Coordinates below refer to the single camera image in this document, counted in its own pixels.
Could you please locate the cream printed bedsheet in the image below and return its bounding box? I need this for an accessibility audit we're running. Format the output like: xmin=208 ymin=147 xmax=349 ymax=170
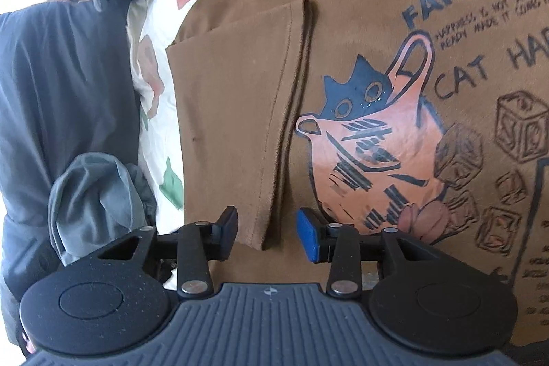
xmin=126 ymin=0 xmax=259 ymax=295

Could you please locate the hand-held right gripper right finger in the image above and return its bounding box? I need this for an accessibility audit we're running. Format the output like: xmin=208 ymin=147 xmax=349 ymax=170
xmin=296 ymin=208 xmax=435 ymax=298

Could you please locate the dark grey pillow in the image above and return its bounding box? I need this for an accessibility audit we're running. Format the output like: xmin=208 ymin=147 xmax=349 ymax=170
xmin=0 ymin=0 xmax=143 ymax=307

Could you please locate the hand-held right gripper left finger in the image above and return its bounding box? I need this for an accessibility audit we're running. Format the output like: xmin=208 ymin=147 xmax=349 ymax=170
xmin=98 ymin=206 xmax=239 ymax=300

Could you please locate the crumpled grey garment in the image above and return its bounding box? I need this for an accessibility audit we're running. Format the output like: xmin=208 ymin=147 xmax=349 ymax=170
xmin=47 ymin=152 xmax=158 ymax=269

